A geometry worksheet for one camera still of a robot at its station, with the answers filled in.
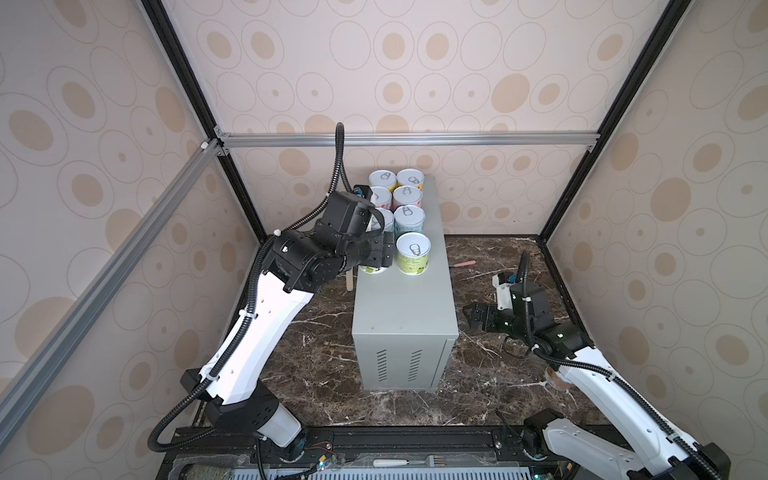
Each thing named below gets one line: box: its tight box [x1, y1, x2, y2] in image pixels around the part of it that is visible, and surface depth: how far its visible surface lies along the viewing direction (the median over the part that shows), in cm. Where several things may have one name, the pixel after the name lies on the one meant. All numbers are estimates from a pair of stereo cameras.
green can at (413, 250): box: [395, 232, 432, 275], surface depth 65 cm
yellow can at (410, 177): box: [396, 168, 425, 191], surface depth 81 cm
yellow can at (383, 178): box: [368, 170, 399, 193], surface depth 81 cm
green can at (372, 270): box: [358, 265, 388, 275], surface depth 67 cm
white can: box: [375, 207, 395, 233], surface depth 70 cm
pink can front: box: [371, 186, 394, 209], surface depth 76 cm
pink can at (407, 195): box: [393, 185, 423, 208], surface depth 76 cm
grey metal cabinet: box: [353, 176, 459, 391], surface depth 67 cm
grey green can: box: [393, 204, 426, 239], surface depth 71 cm
